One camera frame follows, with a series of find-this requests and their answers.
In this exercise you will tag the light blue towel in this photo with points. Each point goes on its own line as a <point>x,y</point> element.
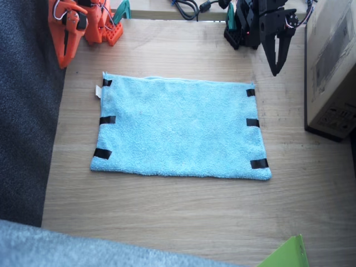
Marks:
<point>178,128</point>

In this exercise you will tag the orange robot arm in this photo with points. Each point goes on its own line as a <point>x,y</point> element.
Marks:
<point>94,27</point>

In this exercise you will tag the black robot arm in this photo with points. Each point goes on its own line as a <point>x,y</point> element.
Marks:
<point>250,25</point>

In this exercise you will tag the green clamp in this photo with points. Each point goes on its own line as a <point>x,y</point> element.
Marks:
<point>122,11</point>
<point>231,18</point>

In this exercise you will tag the black tape strip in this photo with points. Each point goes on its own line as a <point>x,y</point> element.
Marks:
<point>252,122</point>
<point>107,120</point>
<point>107,82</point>
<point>259,164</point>
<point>250,92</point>
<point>102,153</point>

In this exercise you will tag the brown cardboard box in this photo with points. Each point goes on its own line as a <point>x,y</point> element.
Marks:
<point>331,69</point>

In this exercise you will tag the grey fabric cushion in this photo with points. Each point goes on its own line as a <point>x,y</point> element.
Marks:
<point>69,247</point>

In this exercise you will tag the bright green sheet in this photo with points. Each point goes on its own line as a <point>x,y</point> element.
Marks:
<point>292,254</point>

